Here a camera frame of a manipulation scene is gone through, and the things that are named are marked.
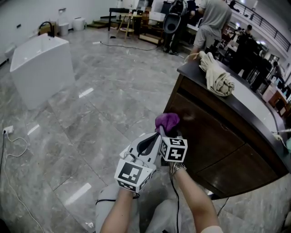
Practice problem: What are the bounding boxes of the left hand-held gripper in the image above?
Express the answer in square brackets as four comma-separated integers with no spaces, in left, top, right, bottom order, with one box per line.
[114,132,162,193]

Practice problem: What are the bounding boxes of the purple cloth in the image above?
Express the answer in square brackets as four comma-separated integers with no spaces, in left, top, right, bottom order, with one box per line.
[155,112,181,135]

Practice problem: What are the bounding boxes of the black mezzanine railing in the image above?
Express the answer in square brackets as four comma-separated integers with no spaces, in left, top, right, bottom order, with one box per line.
[235,0,291,53]

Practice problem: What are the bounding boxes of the thin white floor cable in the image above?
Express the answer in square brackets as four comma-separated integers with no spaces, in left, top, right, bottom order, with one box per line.
[1,131,46,233]

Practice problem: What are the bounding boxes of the white sink basin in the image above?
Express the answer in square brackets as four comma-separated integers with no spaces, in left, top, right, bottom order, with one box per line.
[233,85,281,132]

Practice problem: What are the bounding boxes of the round wooden stool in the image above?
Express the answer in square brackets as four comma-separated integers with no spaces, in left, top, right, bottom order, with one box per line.
[115,13,135,41]

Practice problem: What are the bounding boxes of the black curved faucet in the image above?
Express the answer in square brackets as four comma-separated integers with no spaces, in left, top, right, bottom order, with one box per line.
[37,21,56,38]

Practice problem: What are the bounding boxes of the scratched dark wooden cabinet door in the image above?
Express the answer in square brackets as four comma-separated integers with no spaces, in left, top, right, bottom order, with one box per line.
[164,92,246,173]

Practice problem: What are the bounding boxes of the black vanity countertop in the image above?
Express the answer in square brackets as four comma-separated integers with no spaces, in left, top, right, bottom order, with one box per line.
[177,60,291,164]

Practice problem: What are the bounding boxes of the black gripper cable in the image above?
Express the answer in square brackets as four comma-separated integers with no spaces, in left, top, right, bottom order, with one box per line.
[169,167,180,233]
[95,193,140,203]

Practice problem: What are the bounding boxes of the person's left forearm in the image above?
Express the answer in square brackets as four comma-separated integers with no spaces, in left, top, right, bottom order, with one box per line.
[101,187,135,233]

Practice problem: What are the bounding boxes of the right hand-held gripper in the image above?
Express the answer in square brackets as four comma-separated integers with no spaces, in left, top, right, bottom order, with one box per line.
[158,124,188,163]

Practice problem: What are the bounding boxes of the person's right leg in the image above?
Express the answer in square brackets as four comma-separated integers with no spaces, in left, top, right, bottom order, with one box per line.
[145,198,182,233]

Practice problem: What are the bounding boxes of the grey oval shell seat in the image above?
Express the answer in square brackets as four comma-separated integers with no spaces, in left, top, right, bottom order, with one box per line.
[163,12,182,35]

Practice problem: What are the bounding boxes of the person's right forearm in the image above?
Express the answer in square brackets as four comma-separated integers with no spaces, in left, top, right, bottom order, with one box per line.
[174,169,220,233]

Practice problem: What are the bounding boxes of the person's light grey shirt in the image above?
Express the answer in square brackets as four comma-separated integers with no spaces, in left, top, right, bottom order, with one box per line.
[200,225,225,233]

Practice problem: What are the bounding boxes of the silver wristwatch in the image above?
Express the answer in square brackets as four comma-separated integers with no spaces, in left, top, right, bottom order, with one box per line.
[169,162,187,176]

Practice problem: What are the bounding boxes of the white toilet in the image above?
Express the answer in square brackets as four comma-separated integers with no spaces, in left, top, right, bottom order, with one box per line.
[72,17,86,31]

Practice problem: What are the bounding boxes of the pink cup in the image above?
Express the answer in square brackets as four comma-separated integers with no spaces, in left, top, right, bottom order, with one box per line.
[261,84,277,102]

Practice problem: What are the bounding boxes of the white square pedestal basin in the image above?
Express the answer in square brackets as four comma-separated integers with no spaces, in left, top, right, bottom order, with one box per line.
[9,33,75,111]

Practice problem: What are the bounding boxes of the dark wooden vanity cabinet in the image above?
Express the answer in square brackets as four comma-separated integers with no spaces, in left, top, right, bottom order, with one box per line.
[162,60,291,201]

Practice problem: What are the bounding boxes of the beige crumpled towel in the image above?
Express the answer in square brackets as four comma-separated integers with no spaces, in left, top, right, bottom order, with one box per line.
[184,51,236,97]

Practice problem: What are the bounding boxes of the white bin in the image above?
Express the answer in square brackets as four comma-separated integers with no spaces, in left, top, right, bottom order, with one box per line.
[58,22,70,36]

